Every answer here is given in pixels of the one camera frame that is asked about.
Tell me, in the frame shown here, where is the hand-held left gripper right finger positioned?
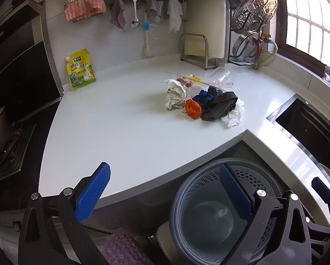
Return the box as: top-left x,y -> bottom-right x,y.
219,164 -> 312,265

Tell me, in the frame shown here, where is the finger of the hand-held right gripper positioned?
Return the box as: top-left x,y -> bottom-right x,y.
311,177 -> 330,213
304,216 -> 330,257

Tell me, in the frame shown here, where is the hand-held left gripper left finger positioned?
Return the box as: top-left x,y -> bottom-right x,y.
18,161 -> 111,265

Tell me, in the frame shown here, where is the grey perforated waste bin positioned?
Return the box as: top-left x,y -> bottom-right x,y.
169,157 -> 285,265

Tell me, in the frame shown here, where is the white tissue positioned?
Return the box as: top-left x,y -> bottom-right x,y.
220,99 -> 245,129

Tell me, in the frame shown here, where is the dark grey cloth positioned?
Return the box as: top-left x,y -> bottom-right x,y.
201,86 -> 238,121

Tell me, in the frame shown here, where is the orange peel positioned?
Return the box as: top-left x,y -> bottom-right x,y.
184,98 -> 202,120

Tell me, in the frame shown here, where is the white paper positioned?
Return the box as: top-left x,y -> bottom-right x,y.
164,79 -> 188,110

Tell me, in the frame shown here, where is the black kitchen sink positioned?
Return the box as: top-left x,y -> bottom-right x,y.
266,93 -> 330,172

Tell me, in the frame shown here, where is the purple knit slipper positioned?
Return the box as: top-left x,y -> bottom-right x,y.
102,232 -> 154,265

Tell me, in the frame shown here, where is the black gas stove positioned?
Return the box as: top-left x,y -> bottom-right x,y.
0,123 -> 37,183

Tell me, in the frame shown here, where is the pink paper strip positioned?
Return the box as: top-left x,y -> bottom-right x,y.
209,81 -> 234,89

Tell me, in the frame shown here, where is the red patterned candy wrapper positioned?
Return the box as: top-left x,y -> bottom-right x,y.
177,76 -> 196,87

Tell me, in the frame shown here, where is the yellow seasoning pouch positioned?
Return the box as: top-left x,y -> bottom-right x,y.
65,49 -> 97,91

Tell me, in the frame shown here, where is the metal cutting board stand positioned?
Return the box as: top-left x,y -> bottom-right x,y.
180,33 -> 218,70

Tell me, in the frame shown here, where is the round metal strainer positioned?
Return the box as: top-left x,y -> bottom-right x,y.
235,31 -> 262,61

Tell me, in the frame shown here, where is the black pot lid rack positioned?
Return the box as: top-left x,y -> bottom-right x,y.
226,0 -> 265,66

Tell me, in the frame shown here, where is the black range hood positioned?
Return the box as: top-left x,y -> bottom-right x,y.
0,0 -> 63,116

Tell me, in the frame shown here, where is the wooden framed window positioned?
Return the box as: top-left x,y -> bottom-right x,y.
273,0 -> 330,75

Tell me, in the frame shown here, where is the blue bottle brush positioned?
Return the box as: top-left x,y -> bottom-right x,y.
142,17 -> 158,58

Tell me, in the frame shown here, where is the metal spoon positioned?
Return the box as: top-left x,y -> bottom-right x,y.
130,0 -> 141,29

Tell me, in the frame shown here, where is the white cutting board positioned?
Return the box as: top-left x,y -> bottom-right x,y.
184,0 -> 227,58

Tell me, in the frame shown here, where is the hanging grey rag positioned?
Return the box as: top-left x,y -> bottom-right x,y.
110,0 -> 127,31
145,0 -> 162,23

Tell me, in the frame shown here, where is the perforated metal steamer plate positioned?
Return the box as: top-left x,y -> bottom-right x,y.
233,0 -> 278,31

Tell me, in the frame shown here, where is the pink sponge cloth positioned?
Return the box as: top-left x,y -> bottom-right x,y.
64,0 -> 107,21

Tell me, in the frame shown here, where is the hanging white cloth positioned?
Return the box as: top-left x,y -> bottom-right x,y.
167,0 -> 183,34

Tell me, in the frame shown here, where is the blue strap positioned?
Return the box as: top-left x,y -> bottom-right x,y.
192,90 -> 216,114

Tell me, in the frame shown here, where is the yellow hose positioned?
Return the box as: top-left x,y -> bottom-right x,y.
254,41 -> 278,70

